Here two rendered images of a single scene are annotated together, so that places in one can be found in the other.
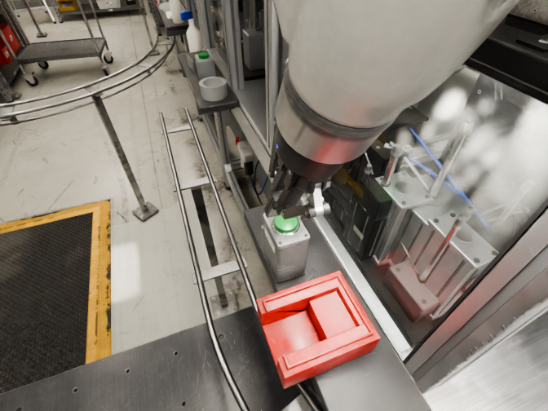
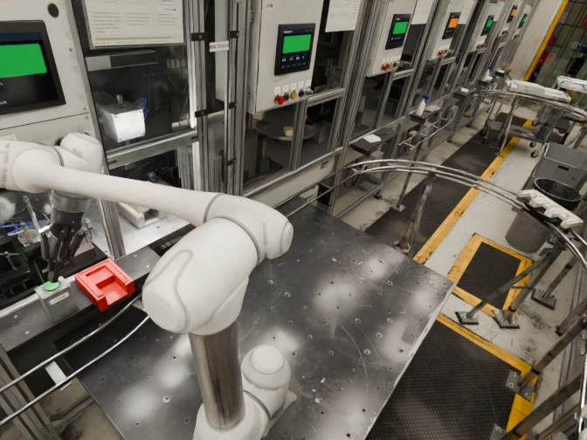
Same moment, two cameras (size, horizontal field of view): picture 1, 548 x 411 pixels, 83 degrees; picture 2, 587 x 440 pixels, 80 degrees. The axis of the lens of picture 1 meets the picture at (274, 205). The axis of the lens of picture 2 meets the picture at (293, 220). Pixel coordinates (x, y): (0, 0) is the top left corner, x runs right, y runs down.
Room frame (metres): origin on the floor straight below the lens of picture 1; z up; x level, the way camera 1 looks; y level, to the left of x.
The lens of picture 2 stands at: (0.17, 0.94, 1.92)
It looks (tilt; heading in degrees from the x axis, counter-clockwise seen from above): 36 degrees down; 234
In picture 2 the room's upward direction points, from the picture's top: 9 degrees clockwise
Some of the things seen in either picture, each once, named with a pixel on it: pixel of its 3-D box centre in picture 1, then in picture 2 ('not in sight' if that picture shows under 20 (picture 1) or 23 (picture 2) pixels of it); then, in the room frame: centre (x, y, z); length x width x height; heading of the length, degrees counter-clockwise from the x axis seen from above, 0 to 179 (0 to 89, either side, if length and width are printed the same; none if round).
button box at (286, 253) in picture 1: (289, 243); (56, 297); (0.35, -0.03, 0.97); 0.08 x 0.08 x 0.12; 21
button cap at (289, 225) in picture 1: (285, 224); (51, 286); (0.35, -0.02, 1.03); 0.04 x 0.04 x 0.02
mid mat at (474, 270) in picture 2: not in sight; (490, 272); (-2.56, 0.09, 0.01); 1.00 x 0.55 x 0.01; 21
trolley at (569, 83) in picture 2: not in sight; (562, 108); (-6.89, -1.69, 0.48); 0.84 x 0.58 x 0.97; 29
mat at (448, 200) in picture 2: not in sight; (478, 157); (-4.60, -1.49, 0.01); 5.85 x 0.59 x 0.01; 21
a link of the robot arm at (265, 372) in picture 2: not in sight; (264, 378); (-0.16, 0.45, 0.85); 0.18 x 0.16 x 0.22; 33
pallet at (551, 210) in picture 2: not in sight; (546, 210); (-2.27, 0.26, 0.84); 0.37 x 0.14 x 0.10; 79
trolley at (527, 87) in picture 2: not in sight; (522, 116); (-5.56, -1.62, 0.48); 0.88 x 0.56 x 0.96; 129
